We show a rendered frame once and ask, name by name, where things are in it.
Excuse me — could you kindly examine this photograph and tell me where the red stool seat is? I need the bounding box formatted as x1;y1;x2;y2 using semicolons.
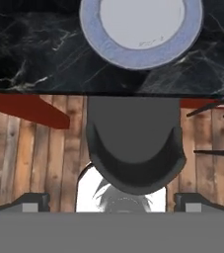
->
0;93;71;130
179;98;224;110

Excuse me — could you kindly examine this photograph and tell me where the white plate with blue rim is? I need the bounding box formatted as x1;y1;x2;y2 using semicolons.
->
79;0;204;71

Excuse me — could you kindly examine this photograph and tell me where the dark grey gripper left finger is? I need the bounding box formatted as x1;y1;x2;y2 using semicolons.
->
0;192;51;213

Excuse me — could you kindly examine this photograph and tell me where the white round object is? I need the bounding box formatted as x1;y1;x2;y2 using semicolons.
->
75;162;168;213

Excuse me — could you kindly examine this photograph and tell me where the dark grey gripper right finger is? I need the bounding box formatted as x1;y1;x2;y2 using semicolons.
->
174;192;224;213

